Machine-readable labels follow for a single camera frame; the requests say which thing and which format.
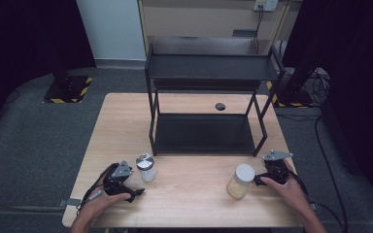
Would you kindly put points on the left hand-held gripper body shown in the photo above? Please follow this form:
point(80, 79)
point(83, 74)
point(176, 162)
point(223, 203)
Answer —
point(118, 184)

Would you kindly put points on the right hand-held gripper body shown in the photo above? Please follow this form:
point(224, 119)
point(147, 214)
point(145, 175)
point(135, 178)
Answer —
point(277, 170)

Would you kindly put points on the yellow-filled jar with white lid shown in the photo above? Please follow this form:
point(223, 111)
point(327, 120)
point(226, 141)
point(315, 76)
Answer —
point(239, 184)

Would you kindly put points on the glass jar with silver lid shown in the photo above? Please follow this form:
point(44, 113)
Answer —
point(146, 170)

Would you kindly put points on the black two-tier metal rack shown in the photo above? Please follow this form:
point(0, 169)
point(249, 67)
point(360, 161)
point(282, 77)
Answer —
point(207, 66)

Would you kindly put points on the person's right hand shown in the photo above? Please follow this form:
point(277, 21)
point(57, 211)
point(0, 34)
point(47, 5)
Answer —
point(289, 194)

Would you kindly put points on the person's left hand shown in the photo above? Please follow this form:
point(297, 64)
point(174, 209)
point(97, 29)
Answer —
point(98, 207)

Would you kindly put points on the grey tape strip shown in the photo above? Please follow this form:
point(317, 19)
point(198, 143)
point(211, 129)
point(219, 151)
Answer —
point(314, 206)
point(69, 202)

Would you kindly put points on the striped-edge black stand base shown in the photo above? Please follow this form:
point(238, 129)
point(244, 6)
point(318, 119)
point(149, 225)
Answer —
point(66, 89)
point(291, 97)

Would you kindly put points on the black round table grommet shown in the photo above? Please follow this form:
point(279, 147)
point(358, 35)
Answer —
point(220, 106)

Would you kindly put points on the black curtain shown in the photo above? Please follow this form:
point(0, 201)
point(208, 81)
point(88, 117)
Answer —
point(19, 39)
point(359, 64)

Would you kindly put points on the grey metal cabinet plate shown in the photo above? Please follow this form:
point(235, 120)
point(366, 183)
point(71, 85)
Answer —
point(244, 33)

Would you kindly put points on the beige wooden cabinet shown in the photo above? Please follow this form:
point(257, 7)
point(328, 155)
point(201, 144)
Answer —
point(204, 22)

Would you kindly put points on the white wall socket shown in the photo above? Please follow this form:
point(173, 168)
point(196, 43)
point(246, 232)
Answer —
point(267, 4)

